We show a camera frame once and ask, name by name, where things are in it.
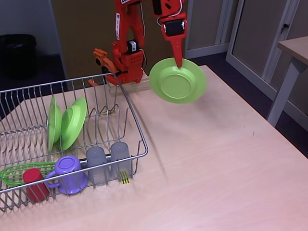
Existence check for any green plastic plate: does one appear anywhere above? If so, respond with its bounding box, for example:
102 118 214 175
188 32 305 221
47 95 62 152
60 97 88 151
149 57 207 104

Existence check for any smoky translucent plastic cup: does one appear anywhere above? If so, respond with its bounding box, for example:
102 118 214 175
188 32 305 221
110 142 132 181

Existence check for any pale translucent plastic cup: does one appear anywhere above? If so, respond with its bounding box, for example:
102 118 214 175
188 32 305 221
86 147 108 186

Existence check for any purple plastic mug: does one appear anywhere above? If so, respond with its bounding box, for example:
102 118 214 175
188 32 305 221
44 155 89 195

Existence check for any green whisk with steel handle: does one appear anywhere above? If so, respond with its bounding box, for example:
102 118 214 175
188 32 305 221
0 155 113 186

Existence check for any red plastic cup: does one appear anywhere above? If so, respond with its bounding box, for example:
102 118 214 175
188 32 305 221
23 168 51 202

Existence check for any wooden base block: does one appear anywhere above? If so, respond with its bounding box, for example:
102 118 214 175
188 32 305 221
107 73 153 97

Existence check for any orange clamp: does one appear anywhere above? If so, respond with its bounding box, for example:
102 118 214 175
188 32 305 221
88 48 121 87

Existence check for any grey cabinet with lock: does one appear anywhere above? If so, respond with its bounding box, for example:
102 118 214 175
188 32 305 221
225 0 308 114

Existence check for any brown board panel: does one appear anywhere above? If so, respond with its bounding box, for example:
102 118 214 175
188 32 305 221
51 0 189 80

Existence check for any beige side table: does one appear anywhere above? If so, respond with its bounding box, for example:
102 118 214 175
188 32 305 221
267 36 308 128

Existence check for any black trash bin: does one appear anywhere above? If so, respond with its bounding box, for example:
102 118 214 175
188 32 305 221
0 34 37 79

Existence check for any metal wire dish rack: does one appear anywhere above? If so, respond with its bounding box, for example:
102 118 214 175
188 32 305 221
0 73 149 213

